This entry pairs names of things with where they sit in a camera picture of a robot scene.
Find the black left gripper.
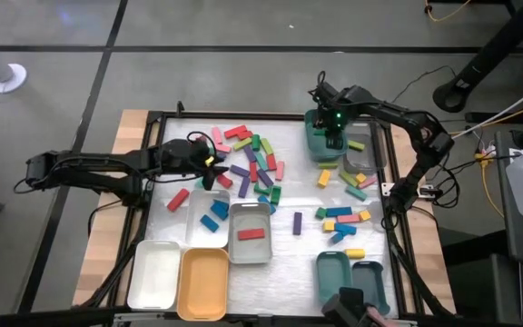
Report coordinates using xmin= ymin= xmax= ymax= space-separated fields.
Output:
xmin=186 ymin=137 xmax=231 ymax=192

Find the black device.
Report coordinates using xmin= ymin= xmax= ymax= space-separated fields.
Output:
xmin=320 ymin=285 xmax=383 ymax=327

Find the white cable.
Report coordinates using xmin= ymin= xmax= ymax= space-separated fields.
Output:
xmin=451 ymin=74 xmax=523 ymax=140

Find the power strip with plugs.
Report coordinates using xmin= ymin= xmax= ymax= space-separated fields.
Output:
xmin=473 ymin=144 xmax=498 ymax=168

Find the yellow floor cable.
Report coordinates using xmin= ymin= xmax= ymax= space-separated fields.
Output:
xmin=424 ymin=0 xmax=471 ymax=23

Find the black side desk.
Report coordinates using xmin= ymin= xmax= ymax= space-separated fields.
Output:
xmin=438 ymin=131 xmax=523 ymax=327

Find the light grey plastic bin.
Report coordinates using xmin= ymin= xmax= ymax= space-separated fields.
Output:
xmin=227 ymin=202 xmax=274 ymax=265

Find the person's hand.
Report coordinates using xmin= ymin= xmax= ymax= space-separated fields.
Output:
xmin=363 ymin=304 xmax=401 ymax=327

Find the white plastic bin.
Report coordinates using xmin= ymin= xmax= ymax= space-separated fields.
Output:
xmin=183 ymin=188 xmax=232 ymax=250
xmin=126 ymin=239 xmax=182 ymax=312

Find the dark teal plastic bin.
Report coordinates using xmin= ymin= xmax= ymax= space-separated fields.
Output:
xmin=350 ymin=260 xmax=392 ymax=317

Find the grey translucent plastic bin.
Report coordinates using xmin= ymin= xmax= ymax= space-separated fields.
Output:
xmin=342 ymin=121 xmax=380 ymax=176

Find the orange plastic bin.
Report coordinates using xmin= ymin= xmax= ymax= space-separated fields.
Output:
xmin=176 ymin=247 xmax=231 ymax=322

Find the black floor cable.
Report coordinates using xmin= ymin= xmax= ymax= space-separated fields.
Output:
xmin=388 ymin=64 xmax=458 ymax=104

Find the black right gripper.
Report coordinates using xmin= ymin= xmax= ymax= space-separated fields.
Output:
xmin=314 ymin=99 xmax=350 ymax=151

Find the wooden table side board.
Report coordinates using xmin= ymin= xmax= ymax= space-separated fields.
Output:
xmin=71 ymin=108 xmax=152 ymax=308
xmin=388 ymin=116 xmax=457 ymax=315

